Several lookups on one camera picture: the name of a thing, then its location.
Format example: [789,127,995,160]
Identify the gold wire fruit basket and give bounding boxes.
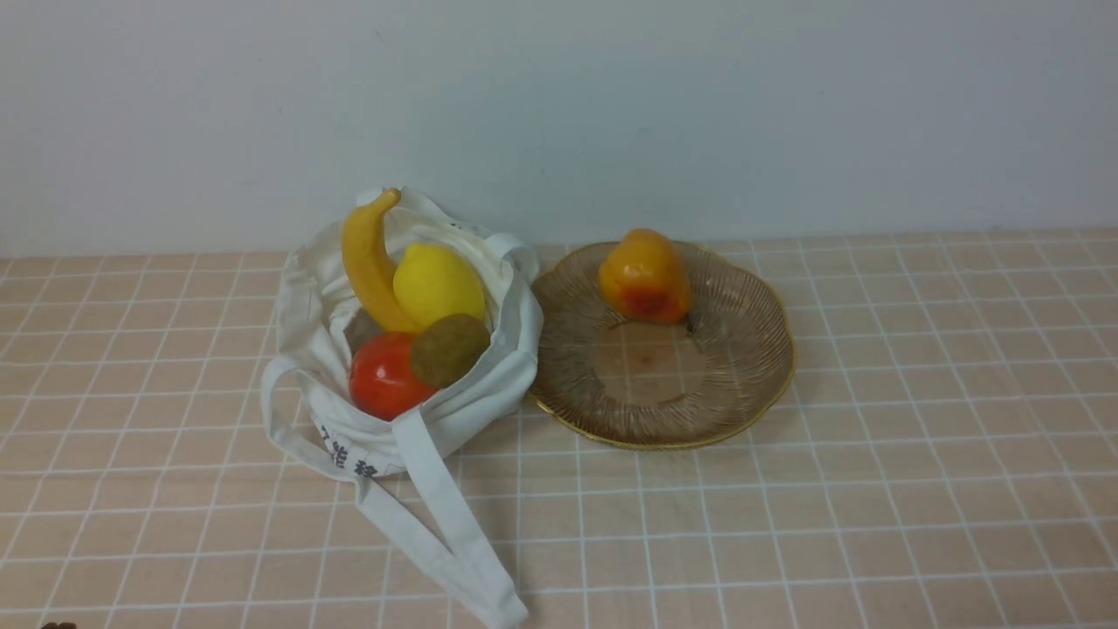
[530,242,797,450]

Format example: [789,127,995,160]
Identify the brown kiwi fruit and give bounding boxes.
[409,314,490,389]

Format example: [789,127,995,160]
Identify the red tomato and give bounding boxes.
[349,333,437,422]

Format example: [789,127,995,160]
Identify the white cloth tote bag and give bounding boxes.
[260,188,543,628]

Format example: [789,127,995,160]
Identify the orange yellow pear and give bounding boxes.
[598,228,694,325]

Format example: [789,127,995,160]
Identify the yellow lemon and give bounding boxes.
[394,242,487,331]

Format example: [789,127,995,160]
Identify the yellow banana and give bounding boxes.
[341,188,418,334]

